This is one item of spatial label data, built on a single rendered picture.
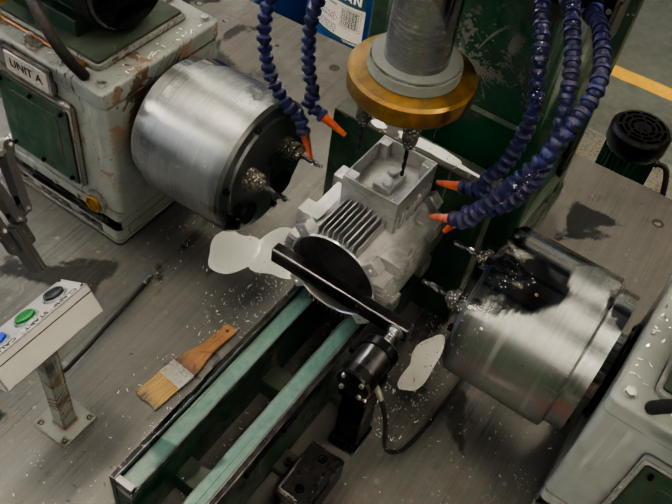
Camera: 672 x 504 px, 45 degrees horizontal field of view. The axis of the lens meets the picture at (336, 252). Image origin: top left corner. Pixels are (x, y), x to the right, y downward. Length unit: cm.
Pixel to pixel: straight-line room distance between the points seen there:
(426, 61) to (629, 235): 85
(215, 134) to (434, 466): 64
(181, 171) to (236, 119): 12
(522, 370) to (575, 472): 18
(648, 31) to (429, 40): 307
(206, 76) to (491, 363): 64
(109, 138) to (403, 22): 57
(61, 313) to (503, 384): 62
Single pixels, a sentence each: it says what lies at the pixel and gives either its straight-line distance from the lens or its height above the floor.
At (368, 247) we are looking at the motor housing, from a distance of 122.
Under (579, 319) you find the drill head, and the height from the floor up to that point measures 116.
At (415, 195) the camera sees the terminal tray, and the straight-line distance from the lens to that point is 126.
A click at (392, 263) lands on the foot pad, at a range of 122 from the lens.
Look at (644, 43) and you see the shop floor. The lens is 399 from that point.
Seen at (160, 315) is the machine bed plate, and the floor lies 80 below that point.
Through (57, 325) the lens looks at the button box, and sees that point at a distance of 116.
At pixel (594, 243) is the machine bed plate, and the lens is 175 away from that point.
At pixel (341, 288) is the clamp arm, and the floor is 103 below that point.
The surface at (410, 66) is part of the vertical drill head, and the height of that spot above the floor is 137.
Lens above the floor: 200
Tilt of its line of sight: 49 degrees down
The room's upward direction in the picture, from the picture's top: 9 degrees clockwise
